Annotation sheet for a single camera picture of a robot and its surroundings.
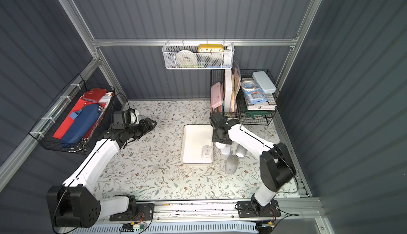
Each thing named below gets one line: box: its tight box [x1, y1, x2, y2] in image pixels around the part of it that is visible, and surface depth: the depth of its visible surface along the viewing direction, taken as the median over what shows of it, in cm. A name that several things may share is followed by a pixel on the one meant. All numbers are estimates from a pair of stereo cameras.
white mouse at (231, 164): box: [225, 154, 239, 175], surface depth 88 cm
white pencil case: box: [251, 70, 277, 95], surface depth 101 cm
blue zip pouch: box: [60, 104, 101, 147], surface depth 70 cm
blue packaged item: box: [244, 88, 268, 105], surface depth 93 cm
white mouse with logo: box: [201, 145, 213, 162], surface depth 91 cm
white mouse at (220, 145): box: [215, 141, 227, 149], surface depth 86 cm
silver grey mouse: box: [235, 144, 247, 158], surface depth 96 cm
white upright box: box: [224, 68, 233, 113], surface depth 98 cm
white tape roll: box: [175, 49, 198, 66], surface depth 86 cm
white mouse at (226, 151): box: [220, 144, 232, 156], surface depth 94 cm
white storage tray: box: [180, 124, 215, 166], surface depth 98 cm
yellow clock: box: [198, 43, 225, 53], surface depth 90 cm
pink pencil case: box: [210, 81, 224, 110], surface depth 107 cm
